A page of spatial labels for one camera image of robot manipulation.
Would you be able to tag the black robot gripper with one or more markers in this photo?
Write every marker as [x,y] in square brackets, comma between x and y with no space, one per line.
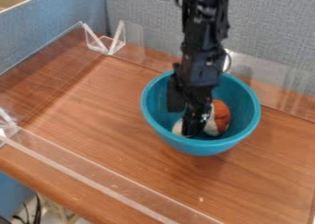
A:
[189,85]

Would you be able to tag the brown and white toy mushroom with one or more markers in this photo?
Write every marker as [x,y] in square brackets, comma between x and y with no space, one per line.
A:
[218,123]

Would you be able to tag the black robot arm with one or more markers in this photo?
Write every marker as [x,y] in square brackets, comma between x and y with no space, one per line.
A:
[204,22]

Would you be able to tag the blue plastic bowl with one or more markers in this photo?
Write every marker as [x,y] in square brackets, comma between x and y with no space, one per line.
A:
[234,93]

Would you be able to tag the clear acrylic back barrier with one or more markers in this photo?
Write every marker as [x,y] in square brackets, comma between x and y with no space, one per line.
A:
[156,49]

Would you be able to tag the clear acrylic barrier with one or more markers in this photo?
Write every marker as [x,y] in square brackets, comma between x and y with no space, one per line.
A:
[144,205]
[156,49]

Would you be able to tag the clear acrylic front barrier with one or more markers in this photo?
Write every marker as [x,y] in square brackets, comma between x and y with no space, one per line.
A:
[144,205]

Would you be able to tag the clear acrylic corner bracket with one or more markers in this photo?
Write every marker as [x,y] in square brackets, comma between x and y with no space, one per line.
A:
[103,44]

